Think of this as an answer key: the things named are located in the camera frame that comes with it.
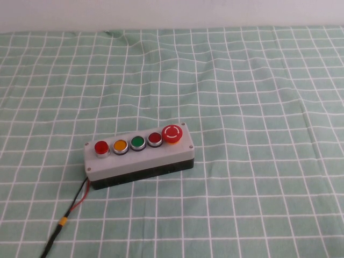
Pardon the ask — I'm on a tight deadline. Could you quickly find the yellow push button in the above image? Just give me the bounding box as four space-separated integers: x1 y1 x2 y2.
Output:
112 139 129 156

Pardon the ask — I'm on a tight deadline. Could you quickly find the red mushroom emergency stop button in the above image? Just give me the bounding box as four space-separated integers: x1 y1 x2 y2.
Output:
161 124 184 145

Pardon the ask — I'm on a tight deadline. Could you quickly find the thin red wire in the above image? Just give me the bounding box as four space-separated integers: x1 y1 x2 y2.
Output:
70 179 92 212

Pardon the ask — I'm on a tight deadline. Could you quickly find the grey black button control box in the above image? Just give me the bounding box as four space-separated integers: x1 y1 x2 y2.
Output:
83 122 195 191

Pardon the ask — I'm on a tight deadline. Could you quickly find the thin black wire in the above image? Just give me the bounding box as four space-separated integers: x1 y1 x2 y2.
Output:
63 177 90 219

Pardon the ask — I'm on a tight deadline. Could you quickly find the green push button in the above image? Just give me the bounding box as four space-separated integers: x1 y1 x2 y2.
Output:
130 135 147 152

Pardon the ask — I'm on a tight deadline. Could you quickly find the red indicator lamp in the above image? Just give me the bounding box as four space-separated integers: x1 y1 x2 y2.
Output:
94 140 111 159

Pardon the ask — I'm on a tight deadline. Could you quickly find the green white-grid tablecloth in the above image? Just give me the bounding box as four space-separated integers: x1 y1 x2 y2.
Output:
0 25 344 258

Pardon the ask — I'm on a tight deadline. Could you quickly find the flat dark red push button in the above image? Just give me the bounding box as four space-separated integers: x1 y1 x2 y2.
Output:
147 132 163 148

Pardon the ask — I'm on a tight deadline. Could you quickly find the black sleeved power cable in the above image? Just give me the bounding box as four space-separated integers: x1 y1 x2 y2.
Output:
39 225 64 258

